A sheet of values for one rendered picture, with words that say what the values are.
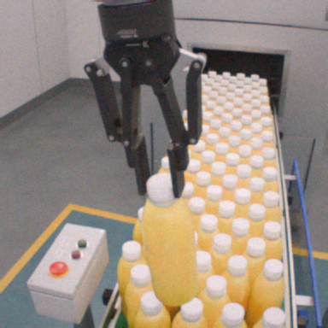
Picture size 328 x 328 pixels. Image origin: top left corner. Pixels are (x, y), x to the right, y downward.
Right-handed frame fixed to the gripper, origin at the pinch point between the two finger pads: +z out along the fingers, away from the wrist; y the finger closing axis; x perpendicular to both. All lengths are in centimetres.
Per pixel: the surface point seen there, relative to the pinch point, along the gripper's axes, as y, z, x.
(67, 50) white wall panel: -267, 95, 404
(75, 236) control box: -28.1, 30.4, 15.0
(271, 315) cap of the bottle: 15.3, 32.5, 3.5
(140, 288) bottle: -10.1, 33.3, 6.3
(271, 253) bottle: 14.1, 39.6, 25.5
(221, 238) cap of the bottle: 3.3, 32.9, 22.1
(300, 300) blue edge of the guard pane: 23, 54, 24
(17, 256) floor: -139, 136, 86
